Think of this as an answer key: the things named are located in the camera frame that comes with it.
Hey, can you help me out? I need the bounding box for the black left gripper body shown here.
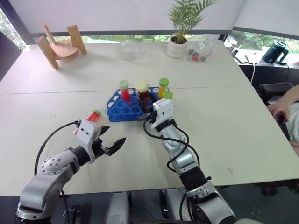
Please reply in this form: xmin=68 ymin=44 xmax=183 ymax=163
xmin=90 ymin=137 xmax=110 ymax=162

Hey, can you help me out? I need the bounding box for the grey rounded robot leg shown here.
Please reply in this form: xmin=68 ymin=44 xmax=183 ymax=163
xmin=109 ymin=191 xmax=130 ymax=224

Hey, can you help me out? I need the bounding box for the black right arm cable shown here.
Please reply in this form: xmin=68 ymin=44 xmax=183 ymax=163
xmin=142 ymin=116 xmax=201 ymax=174

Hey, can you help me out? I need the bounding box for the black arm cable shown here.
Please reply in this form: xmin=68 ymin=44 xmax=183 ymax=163
xmin=34 ymin=120 xmax=80 ymax=176
xmin=142 ymin=116 xmax=201 ymax=174

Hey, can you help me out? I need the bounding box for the dark red tube yellow cap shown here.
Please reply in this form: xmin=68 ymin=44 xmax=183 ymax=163
xmin=135 ymin=80 xmax=150 ymax=111

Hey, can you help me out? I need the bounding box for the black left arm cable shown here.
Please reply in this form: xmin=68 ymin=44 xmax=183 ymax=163
xmin=34 ymin=120 xmax=80 ymax=176

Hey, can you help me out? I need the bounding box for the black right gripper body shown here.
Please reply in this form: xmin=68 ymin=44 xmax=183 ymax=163
xmin=139 ymin=105 xmax=159 ymax=124

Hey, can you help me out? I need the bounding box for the white power cable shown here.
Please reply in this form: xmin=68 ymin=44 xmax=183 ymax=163
xmin=250 ymin=61 xmax=258 ymax=83

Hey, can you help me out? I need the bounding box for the orange tube green cap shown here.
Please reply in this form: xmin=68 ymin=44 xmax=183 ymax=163
xmin=158 ymin=77 xmax=170 ymax=98

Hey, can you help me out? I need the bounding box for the clear glass bowl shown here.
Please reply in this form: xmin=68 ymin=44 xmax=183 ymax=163
xmin=116 ymin=40 xmax=142 ymax=62

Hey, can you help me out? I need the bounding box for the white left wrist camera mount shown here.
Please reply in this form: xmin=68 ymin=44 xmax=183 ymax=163
xmin=75 ymin=119 xmax=103 ymax=164

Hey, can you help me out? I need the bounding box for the clear plastic bag with items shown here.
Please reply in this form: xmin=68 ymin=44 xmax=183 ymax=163
xmin=186 ymin=34 xmax=217 ymax=63

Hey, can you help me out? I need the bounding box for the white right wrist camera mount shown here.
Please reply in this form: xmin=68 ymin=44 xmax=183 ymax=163
xmin=152 ymin=98 xmax=175 ymax=129

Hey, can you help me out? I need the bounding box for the white garment of person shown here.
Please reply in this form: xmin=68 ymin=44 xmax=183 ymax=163
xmin=285 ymin=102 xmax=299 ymax=142

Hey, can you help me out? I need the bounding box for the green plant in white pot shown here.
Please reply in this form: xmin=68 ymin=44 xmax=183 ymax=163
xmin=166 ymin=0 xmax=217 ymax=59

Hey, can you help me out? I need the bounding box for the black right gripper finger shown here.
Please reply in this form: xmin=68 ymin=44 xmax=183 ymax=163
xmin=135 ymin=92 xmax=149 ymax=113
xmin=146 ymin=92 xmax=156 ymax=109

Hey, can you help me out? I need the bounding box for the black chair armrest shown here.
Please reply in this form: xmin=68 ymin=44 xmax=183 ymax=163
xmin=258 ymin=82 xmax=295 ymax=104

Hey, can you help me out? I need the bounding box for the red tube green cap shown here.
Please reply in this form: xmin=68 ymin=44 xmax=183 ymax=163
xmin=72 ymin=109 xmax=102 ymax=135
xmin=119 ymin=79 xmax=130 ymax=101

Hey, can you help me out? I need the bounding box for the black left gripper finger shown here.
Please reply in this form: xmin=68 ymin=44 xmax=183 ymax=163
xmin=107 ymin=137 xmax=127 ymax=157
xmin=99 ymin=126 xmax=111 ymax=140

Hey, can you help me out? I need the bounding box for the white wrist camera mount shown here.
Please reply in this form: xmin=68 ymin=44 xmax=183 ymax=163
xmin=75 ymin=119 xmax=103 ymax=164
xmin=152 ymin=98 xmax=175 ymax=129

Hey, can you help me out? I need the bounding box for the wooden stool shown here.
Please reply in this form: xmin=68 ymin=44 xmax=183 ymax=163
xmin=36 ymin=23 xmax=88 ymax=70

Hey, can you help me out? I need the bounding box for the blue test tube rack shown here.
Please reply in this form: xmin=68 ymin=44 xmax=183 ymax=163
xmin=106 ymin=87 xmax=173 ymax=123

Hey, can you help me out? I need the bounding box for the dark green kettle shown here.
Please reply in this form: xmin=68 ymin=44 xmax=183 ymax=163
xmin=261 ymin=40 xmax=290 ymax=65

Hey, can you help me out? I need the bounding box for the person's bare hand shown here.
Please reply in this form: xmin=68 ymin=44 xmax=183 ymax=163
xmin=267 ymin=98 xmax=291 ymax=122

